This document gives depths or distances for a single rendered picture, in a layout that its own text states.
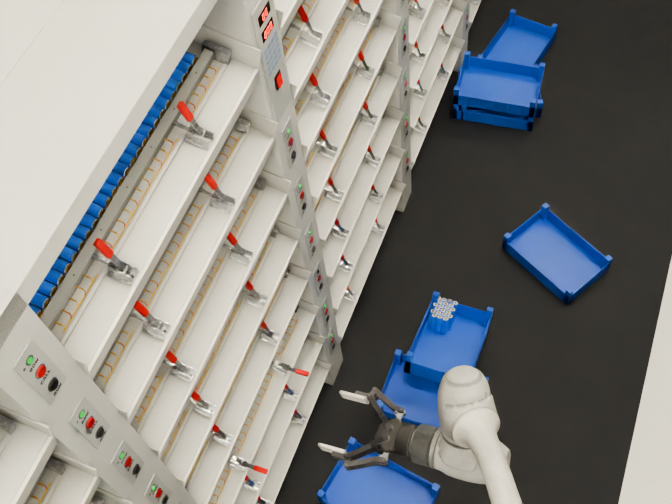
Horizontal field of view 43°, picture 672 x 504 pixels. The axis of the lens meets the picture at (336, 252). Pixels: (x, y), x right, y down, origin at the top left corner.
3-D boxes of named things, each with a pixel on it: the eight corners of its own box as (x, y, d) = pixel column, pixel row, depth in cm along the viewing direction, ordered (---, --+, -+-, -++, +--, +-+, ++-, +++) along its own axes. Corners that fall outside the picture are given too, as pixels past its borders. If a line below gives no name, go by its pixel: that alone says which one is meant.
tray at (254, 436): (313, 319, 231) (319, 307, 223) (220, 533, 204) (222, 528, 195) (246, 290, 232) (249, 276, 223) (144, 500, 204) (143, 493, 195)
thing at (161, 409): (285, 203, 183) (293, 170, 171) (158, 462, 156) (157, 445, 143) (199, 165, 184) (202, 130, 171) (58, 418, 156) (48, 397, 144)
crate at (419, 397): (487, 386, 266) (489, 376, 259) (468, 445, 256) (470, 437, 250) (396, 358, 273) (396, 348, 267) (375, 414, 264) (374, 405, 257)
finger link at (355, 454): (390, 439, 194) (393, 445, 193) (346, 460, 194) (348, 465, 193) (386, 433, 191) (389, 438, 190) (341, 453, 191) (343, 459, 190)
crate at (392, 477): (440, 493, 250) (440, 485, 243) (407, 554, 242) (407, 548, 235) (352, 444, 260) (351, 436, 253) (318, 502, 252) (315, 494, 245)
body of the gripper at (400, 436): (413, 466, 190) (375, 455, 194) (424, 431, 194) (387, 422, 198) (406, 453, 185) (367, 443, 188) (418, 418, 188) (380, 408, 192)
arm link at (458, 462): (449, 448, 194) (446, 406, 187) (516, 466, 187) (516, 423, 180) (432, 483, 186) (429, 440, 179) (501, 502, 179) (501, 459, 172)
